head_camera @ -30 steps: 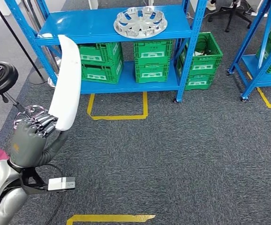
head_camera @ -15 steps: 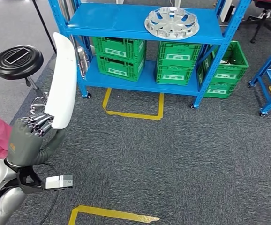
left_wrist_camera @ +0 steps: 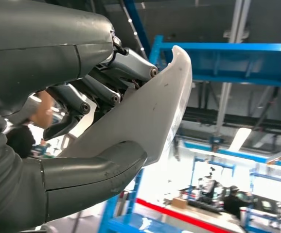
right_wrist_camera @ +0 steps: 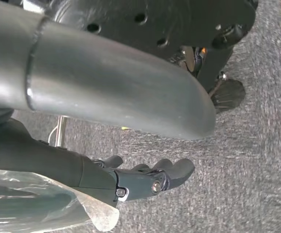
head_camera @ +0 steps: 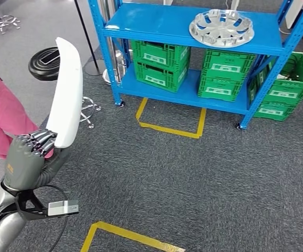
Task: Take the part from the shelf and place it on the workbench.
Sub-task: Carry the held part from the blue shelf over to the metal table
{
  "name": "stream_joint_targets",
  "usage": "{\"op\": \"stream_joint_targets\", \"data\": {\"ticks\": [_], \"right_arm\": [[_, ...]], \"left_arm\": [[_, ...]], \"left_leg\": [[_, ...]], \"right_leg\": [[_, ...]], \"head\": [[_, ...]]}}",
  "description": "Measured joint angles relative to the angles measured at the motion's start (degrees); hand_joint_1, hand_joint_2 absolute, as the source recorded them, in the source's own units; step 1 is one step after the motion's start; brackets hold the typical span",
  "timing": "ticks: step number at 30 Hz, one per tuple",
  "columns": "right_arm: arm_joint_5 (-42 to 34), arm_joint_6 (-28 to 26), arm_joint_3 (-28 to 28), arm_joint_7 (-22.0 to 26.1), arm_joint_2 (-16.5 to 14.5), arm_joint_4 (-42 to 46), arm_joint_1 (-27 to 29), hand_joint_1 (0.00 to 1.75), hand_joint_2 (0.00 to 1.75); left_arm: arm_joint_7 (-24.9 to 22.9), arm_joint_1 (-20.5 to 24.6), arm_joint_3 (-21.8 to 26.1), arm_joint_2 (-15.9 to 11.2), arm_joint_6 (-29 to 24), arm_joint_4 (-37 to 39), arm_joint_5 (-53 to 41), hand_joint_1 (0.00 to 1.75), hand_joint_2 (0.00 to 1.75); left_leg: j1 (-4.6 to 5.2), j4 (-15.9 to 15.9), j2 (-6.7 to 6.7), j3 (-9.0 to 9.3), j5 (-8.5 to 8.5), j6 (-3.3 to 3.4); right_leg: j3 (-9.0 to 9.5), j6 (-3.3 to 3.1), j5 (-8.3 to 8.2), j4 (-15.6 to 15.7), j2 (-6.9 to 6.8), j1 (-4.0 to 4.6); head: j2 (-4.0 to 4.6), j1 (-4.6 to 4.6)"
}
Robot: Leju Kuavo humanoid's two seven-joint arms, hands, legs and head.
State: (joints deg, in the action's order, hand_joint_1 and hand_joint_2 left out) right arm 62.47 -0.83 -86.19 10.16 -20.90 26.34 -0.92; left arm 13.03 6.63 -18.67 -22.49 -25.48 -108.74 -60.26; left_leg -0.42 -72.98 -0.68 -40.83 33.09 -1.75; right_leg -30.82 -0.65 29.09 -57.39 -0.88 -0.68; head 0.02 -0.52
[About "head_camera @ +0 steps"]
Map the black stool with chrome base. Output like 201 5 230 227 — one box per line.
28 46 102 130

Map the silver wheel hubcap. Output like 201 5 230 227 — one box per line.
188 9 255 49

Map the thin black pole stand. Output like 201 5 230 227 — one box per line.
74 0 108 78

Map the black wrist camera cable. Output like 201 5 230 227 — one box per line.
32 184 69 252

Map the chrome barrier stanchion post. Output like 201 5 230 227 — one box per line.
99 0 134 87

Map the person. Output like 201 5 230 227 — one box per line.
0 55 55 160

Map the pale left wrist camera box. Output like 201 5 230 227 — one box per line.
47 199 79 217

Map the yellow floor tape square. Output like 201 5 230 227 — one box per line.
135 97 207 140
79 220 187 252

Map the blue metal shelf rack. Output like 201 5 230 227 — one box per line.
87 0 303 130

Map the white curved car body part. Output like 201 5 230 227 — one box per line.
45 37 84 150

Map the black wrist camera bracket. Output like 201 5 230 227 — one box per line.
14 189 51 222

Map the smartphone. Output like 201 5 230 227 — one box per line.
39 48 61 66

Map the black cable bundle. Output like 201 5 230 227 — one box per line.
278 55 302 81

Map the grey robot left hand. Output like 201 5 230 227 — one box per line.
3 129 71 192

